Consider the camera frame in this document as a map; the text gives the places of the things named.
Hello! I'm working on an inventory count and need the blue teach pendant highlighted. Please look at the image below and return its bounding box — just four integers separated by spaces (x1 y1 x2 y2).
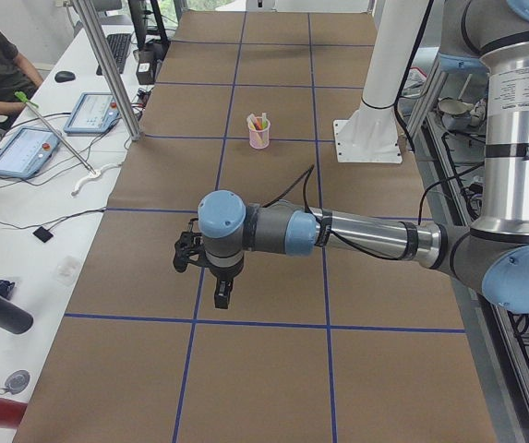
0 127 60 179
64 92 119 136

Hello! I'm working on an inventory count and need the black keyboard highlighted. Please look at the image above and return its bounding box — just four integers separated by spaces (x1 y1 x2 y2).
106 33 131 74

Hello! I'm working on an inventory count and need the aluminium frame post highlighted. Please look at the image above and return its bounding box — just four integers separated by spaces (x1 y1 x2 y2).
72 0 141 141

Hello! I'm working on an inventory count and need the long reach grabber tool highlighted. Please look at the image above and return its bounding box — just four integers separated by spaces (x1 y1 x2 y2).
14 91 122 197

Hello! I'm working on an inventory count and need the pink mesh pen holder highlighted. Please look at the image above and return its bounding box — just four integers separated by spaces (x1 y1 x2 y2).
246 113 270 150

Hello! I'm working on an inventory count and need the yellow marker pen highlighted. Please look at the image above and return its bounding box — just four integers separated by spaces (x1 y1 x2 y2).
249 132 264 149

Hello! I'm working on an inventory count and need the black computer mouse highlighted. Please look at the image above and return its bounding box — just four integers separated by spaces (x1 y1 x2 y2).
54 70 76 83

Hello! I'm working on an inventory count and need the small black square device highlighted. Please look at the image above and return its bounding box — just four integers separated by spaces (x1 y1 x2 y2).
32 226 54 243

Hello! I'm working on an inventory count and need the far blue teach pendant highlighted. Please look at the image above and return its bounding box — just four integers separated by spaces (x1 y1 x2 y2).
64 92 119 136

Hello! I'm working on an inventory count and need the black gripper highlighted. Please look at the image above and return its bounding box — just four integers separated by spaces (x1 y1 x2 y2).
210 262 244 308

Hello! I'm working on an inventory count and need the round grey tag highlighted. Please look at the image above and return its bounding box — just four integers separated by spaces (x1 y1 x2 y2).
0 369 30 395

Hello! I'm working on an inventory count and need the clear plastic bag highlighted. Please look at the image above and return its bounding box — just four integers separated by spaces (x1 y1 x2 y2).
53 256 82 286

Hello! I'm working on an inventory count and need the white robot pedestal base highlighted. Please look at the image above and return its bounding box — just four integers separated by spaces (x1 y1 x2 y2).
333 1 432 164

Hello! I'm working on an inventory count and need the near blue teach pendant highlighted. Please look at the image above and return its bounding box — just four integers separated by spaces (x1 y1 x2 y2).
0 127 60 179

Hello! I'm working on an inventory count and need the black brown box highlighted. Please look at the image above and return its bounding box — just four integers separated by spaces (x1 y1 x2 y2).
136 51 157 86

